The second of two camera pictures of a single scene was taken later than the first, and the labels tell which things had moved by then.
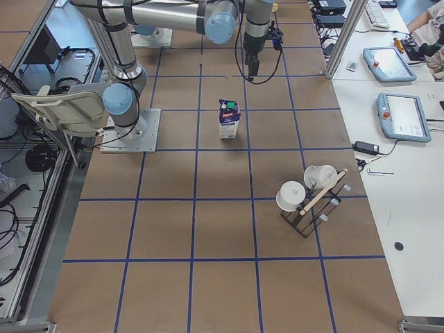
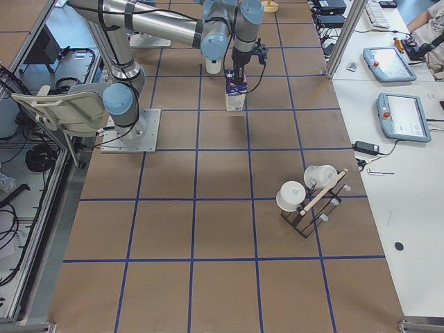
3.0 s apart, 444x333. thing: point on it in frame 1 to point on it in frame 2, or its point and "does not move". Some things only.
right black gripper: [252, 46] to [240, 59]
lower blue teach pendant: [402, 116] does not move
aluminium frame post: [348, 30] does not move
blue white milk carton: [229, 115] to [236, 93]
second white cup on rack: [320, 175] does not move
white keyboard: [376, 16] does not move
